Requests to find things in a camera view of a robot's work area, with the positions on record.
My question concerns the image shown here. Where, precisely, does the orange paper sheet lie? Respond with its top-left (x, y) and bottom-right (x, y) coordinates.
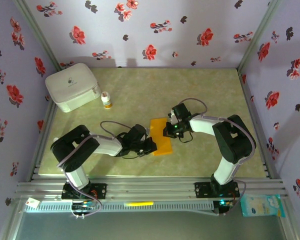
top-left (149, 117), bottom-right (174, 156)

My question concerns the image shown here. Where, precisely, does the white pill bottle orange label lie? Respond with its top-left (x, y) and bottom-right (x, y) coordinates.
top-left (100, 91), bottom-right (113, 110)

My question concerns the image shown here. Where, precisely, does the yellow sticker strip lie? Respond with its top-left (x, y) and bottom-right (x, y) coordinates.
top-left (124, 201), bottom-right (155, 207)

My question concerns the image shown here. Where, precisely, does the white zippered pouch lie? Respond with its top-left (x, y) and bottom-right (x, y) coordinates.
top-left (44, 62), bottom-right (102, 114)

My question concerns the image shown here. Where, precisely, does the blue wet wipes pack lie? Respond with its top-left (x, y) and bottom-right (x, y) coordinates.
top-left (239, 194), bottom-right (286, 218)

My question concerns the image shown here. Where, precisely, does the white paper tag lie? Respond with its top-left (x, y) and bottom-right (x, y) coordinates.
top-left (26, 197), bottom-right (40, 208)

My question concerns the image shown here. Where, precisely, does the grey right arm cable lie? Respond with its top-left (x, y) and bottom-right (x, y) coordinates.
top-left (177, 97), bottom-right (257, 217)

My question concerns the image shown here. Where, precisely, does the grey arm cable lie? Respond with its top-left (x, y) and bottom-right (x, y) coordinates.
top-left (177, 97), bottom-right (257, 217)
top-left (56, 120), bottom-right (132, 220)

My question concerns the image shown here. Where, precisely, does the grey left arm cable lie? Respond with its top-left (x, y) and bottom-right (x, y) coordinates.
top-left (56, 120), bottom-right (132, 220)

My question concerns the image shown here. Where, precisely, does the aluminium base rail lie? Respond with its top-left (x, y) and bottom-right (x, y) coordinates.
top-left (14, 176), bottom-right (290, 201)

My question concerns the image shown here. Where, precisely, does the grey slotted cable duct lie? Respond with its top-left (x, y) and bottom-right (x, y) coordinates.
top-left (23, 201), bottom-right (215, 213)

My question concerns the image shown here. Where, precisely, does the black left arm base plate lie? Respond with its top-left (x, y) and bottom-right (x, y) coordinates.
top-left (61, 183), bottom-right (108, 200)

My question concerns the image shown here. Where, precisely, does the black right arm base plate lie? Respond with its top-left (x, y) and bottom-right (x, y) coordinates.
top-left (194, 182), bottom-right (241, 200)

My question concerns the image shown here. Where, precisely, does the small circuit board with wires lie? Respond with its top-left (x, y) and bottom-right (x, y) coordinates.
top-left (71, 201), bottom-right (97, 220)
top-left (213, 199), bottom-right (235, 216)

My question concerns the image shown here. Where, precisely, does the aluminium corner post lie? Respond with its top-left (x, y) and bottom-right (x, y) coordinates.
top-left (237, 0), bottom-right (282, 72)
top-left (13, 0), bottom-right (62, 72)

